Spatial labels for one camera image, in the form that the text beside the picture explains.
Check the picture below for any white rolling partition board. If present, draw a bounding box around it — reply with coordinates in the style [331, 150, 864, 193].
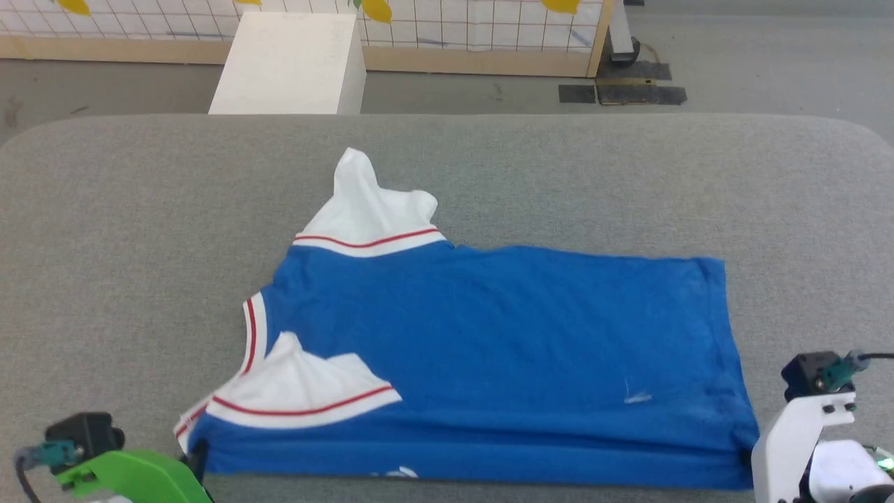
[606, 0, 642, 68]

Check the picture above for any large black floor tape patch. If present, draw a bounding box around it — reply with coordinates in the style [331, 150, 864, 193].
[596, 61, 689, 107]

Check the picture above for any white rectangular box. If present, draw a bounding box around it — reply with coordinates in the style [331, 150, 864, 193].
[208, 10, 367, 115]

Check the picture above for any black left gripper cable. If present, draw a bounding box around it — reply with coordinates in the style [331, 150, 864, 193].
[15, 454, 44, 503]

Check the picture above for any bright green left gripper body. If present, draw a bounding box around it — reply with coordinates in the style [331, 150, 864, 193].
[56, 450, 213, 503]

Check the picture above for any blue T-shirt with white sleeves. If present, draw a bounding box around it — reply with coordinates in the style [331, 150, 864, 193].
[173, 147, 761, 491]

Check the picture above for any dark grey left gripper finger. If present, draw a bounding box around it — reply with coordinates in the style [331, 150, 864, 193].
[185, 439, 209, 484]

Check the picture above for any lemon print tiled wall panel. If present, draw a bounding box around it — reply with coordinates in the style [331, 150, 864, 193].
[0, 0, 615, 78]

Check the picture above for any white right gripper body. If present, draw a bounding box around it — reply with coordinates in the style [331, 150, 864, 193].
[751, 393, 894, 503]

